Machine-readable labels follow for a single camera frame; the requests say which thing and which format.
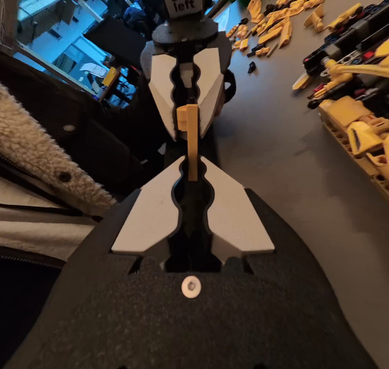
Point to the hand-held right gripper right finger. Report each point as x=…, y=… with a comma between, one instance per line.
x=240, y=220

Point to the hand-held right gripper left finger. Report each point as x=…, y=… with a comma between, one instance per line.
x=146, y=220

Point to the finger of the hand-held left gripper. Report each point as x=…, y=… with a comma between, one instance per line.
x=161, y=83
x=211, y=80

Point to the yellow curved liftarm piece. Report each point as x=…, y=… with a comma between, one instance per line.
x=192, y=143

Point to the grey desk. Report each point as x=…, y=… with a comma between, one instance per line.
x=288, y=162

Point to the person's left hand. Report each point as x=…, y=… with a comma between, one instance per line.
x=220, y=107

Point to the black slim device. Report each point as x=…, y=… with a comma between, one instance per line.
x=217, y=7

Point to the small black brick piece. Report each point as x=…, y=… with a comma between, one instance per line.
x=252, y=67

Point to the yellow storage bin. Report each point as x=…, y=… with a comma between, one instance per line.
x=110, y=76

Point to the black office chair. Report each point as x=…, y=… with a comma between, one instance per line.
x=115, y=40

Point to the grey brick axle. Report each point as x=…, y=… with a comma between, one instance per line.
x=272, y=49

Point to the person's white shirt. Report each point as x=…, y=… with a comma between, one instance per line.
x=36, y=229

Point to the yellow brick car model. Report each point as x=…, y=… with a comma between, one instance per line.
x=349, y=116

